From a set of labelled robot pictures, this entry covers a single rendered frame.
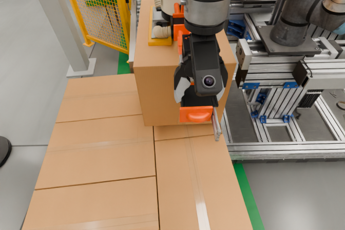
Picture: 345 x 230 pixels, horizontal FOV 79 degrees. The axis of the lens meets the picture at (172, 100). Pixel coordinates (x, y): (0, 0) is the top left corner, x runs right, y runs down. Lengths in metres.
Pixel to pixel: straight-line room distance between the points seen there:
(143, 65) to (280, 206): 1.38
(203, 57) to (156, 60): 0.48
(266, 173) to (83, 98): 1.45
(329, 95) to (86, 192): 2.03
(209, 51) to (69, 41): 2.14
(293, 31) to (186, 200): 0.89
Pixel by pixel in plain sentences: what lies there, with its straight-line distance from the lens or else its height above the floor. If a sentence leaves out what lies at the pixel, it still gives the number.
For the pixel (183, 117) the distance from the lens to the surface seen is 0.49.
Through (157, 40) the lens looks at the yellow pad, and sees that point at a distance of 0.92.
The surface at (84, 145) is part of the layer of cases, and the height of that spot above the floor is 0.54.
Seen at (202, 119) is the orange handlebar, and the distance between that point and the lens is 0.47.
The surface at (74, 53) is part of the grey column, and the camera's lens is 2.51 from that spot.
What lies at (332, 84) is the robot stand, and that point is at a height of 0.91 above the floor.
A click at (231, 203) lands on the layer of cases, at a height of 0.54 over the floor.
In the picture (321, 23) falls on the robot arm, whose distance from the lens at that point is 1.00.
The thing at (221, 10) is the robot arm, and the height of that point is 1.43.
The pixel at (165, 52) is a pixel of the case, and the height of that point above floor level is 1.07.
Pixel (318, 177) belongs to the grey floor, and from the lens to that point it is 2.00.
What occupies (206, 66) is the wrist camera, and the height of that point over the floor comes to 1.35.
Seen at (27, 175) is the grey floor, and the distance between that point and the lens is 2.06.
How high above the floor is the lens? 1.59
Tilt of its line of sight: 49 degrees down
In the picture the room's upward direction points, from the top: 2 degrees counter-clockwise
